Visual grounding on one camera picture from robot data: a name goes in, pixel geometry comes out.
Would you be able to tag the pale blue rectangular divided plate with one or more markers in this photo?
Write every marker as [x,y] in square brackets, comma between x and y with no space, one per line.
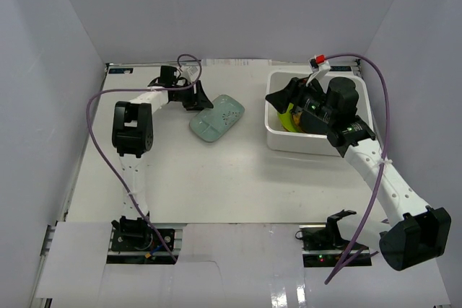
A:
[212,123]

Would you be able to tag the blue table label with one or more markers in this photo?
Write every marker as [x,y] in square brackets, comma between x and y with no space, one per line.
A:
[120,70]
[341,68]

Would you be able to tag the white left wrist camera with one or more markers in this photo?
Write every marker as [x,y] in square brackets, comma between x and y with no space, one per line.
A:
[190,73]

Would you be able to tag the white paper sheet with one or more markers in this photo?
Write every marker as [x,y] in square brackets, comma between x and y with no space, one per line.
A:
[235,62]

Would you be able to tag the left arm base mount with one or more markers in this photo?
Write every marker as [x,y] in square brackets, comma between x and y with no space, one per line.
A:
[134,242]

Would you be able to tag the lime green round plate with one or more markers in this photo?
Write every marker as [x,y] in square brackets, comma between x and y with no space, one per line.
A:
[287,120]

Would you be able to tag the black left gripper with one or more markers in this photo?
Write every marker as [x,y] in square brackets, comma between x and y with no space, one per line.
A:
[193,99]

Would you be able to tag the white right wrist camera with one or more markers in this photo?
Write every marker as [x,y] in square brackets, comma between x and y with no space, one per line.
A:
[319,66]

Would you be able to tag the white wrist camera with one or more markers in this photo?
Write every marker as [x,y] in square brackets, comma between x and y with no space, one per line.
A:
[319,66]
[190,73]

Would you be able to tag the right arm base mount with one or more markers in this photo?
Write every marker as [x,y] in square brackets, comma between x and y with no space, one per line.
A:
[318,249]

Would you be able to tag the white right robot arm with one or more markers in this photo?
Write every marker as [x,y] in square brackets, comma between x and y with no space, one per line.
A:
[415,231]

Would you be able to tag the yellow patterned plate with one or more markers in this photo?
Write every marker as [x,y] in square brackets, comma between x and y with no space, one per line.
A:
[296,120]

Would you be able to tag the white plastic bin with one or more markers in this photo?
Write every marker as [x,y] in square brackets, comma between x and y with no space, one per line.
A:
[307,143]

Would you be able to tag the left blue table label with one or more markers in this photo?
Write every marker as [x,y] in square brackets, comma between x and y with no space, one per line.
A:
[120,70]

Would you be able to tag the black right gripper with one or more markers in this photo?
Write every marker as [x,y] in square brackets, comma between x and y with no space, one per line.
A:
[294,93]

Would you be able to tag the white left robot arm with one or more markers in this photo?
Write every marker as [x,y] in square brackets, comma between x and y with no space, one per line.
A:
[133,130]

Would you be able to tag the right blue table label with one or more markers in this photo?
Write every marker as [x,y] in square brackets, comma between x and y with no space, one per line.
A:
[341,68]

